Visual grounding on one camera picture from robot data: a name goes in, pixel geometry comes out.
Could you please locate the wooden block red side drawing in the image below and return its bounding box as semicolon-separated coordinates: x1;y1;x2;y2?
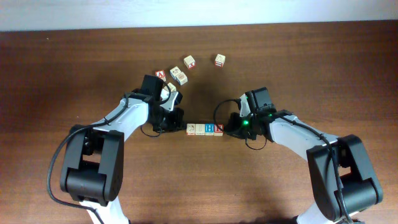
186;123;196;136

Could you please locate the red E wooden block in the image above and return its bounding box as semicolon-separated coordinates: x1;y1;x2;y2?
213;124;224;136

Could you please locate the green R wooden block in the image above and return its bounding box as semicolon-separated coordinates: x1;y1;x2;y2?
195;124;205;136

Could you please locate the blue H wooden block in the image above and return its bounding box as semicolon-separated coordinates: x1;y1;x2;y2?
205;123;215;136

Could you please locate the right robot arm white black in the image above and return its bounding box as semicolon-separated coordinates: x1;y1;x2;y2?
223;87;383;223

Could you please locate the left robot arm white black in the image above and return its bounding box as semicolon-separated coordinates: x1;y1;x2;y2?
59;75;186;223

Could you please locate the plain wooden block bird drawing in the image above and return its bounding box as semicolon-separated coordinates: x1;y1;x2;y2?
167;83;177;92

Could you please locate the red A wooden block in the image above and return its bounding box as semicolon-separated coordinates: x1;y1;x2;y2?
155;70;166;82

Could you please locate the plain wooden block drawing top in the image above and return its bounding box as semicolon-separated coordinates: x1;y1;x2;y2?
175;72;188;85

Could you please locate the plain wooden block with blue side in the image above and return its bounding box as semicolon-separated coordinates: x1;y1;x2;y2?
170;67;182;80

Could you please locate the red Y wooden block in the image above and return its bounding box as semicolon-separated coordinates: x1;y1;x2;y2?
183;55;196;69

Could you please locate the red I wooden block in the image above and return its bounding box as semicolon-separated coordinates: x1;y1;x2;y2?
215;54;226;67

